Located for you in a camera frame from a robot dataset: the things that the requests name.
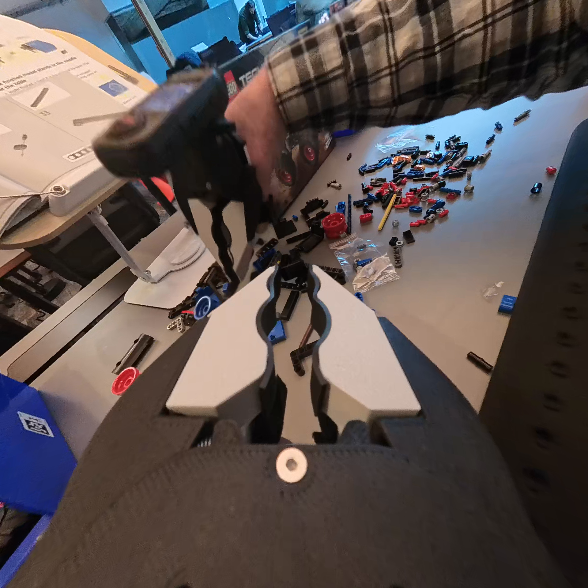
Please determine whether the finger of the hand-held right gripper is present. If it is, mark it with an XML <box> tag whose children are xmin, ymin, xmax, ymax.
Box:
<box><xmin>208</xmin><ymin>206</ymin><xmax>242</xmax><ymax>296</ymax></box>
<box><xmin>238</xmin><ymin>201</ymin><xmax>261</xmax><ymax>277</ymax></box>

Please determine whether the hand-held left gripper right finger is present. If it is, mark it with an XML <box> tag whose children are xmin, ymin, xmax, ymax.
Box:
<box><xmin>310</xmin><ymin>264</ymin><xmax>422</xmax><ymax>444</ymax></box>

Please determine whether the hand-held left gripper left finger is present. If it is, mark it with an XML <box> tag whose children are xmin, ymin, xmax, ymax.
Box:
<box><xmin>165</xmin><ymin>266</ymin><xmax>288</xmax><ymax>444</ymax></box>

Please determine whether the metal wire page holder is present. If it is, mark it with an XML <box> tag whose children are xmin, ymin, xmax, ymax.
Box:
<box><xmin>0</xmin><ymin>186</ymin><xmax>65</xmax><ymax>203</ymax></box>

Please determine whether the grey desk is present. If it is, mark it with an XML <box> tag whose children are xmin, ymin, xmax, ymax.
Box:
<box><xmin>28</xmin><ymin>87</ymin><xmax>588</xmax><ymax>460</ymax></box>

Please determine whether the printed task sheet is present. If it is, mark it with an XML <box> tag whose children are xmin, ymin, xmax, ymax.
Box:
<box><xmin>0</xmin><ymin>14</ymin><xmax>150</xmax><ymax>108</ymax></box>

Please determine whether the person's right hand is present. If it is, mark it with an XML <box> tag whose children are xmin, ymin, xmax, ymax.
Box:
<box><xmin>224</xmin><ymin>69</ymin><xmax>288</xmax><ymax>203</ymax></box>

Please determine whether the black thick beam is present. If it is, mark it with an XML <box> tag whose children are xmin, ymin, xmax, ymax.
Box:
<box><xmin>278</xmin><ymin>257</ymin><xmax>309</xmax><ymax>283</ymax></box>

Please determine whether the orange cone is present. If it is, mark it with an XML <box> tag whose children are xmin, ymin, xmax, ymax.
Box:
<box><xmin>138</xmin><ymin>177</ymin><xmax>177</xmax><ymax>217</ymax></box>

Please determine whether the blue wheel rim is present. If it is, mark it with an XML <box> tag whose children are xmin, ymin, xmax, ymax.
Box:
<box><xmin>193</xmin><ymin>294</ymin><xmax>221</xmax><ymax>321</ymax></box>

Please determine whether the black rectangular panel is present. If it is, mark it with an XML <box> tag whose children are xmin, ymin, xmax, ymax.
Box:
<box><xmin>277</xmin><ymin>289</ymin><xmax>300</xmax><ymax>321</ymax></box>

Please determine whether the black angled liftarm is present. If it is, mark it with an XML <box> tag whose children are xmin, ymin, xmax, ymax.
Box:
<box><xmin>289</xmin><ymin>339</ymin><xmax>320</xmax><ymax>377</ymax></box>

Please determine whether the white booklet stand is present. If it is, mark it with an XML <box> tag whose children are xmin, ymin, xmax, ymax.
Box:
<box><xmin>46</xmin><ymin>156</ymin><xmax>217</xmax><ymax>309</ymax></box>

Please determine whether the black cylinder piece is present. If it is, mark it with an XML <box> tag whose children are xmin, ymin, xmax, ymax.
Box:
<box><xmin>111</xmin><ymin>333</ymin><xmax>155</xmax><ymax>375</ymax></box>

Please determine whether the red spoked wheel hub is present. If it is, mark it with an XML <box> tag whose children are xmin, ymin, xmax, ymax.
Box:
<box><xmin>110</xmin><ymin>367</ymin><xmax>141</xmax><ymax>397</ymax></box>

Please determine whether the red wheel rim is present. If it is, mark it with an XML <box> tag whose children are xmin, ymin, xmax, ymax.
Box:
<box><xmin>322</xmin><ymin>212</ymin><xmax>348</xmax><ymax>239</ymax></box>

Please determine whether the clear zip bag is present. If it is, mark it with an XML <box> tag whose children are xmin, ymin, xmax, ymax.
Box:
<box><xmin>328</xmin><ymin>234</ymin><xmax>401</xmax><ymax>293</ymax></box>

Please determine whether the printed toy truck set box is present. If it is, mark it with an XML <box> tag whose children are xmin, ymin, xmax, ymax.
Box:
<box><xmin>218</xmin><ymin>23</ymin><xmax>337</xmax><ymax>221</ymax></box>

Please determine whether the yellow axle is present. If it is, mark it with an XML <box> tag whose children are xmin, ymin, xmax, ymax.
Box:
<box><xmin>378</xmin><ymin>193</ymin><xmax>398</xmax><ymax>232</ymax></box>

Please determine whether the pile of small connector pieces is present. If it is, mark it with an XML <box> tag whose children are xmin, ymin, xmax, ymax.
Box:
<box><xmin>351</xmin><ymin>108</ymin><xmax>533</xmax><ymax>230</ymax></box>

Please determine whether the clear plastic bag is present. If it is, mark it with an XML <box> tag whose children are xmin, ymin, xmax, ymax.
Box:
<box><xmin>374</xmin><ymin>129</ymin><xmax>419</xmax><ymax>154</ymax></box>

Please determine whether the blue storage bin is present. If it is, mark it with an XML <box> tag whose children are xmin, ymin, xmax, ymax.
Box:
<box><xmin>0</xmin><ymin>372</ymin><xmax>78</xmax><ymax>588</ymax></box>

